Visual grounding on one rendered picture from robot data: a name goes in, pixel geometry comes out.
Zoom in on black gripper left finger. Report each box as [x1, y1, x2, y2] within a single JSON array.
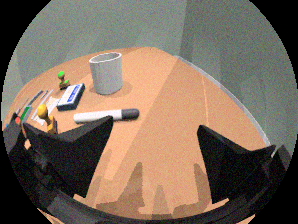
[[23, 115, 114, 198]]

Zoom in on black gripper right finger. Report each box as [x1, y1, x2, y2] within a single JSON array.
[[197, 124, 277, 204]]

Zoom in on white marker with grey cap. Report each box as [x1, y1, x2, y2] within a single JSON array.
[[73, 108, 140, 123]]

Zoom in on grey cup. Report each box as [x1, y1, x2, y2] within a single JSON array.
[[89, 52, 122, 95]]

